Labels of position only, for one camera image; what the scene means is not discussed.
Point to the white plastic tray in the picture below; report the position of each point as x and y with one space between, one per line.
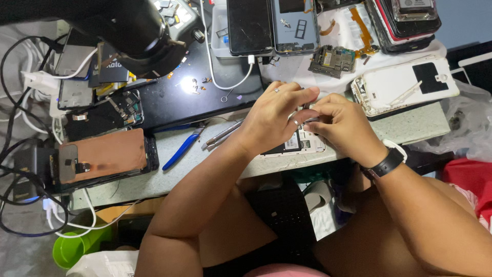
219 42

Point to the black battery boxes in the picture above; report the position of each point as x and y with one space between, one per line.
109 71

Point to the grey phone screen panel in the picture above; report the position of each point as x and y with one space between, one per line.
73 57

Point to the white phone back cover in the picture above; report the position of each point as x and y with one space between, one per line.
399 86

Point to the person's left hand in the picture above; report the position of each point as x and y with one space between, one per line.
269 119

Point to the black work mat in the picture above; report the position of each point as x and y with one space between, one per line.
184 100

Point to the copper-backed phone screen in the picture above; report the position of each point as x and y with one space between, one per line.
111 154

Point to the pink shorts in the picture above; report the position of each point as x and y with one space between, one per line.
284 271

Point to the black wristwatch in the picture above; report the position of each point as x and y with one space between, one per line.
386 163

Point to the red bag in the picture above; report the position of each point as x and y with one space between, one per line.
471 180

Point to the black phone with cracked screen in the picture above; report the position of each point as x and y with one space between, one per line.
250 27

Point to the white plastic bag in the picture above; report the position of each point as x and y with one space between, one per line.
103 264

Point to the green phone circuit board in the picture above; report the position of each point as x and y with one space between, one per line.
332 60

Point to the white opened phone with battery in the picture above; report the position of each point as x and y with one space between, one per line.
296 144

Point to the grey metal tweezers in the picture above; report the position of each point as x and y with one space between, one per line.
306 106

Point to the opened grey-blue phone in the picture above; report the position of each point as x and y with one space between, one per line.
294 38

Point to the person's right hand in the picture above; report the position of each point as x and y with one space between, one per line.
348 127

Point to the black bag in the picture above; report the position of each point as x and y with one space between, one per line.
284 219

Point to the small metal phone parts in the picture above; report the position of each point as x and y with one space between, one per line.
198 85

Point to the black power adapter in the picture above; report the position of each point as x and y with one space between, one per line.
30 169

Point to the black disassembled phone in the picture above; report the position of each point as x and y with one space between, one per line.
103 115

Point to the white power strip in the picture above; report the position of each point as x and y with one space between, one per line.
38 82

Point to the clear plastic bag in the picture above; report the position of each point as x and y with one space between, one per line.
469 123

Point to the white cloth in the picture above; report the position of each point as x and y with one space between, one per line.
296 71

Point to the grey phone frame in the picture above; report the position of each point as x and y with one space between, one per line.
75 95

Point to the stack of phones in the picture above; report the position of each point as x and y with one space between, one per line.
403 25

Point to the green plastic cup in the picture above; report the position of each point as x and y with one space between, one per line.
75 248

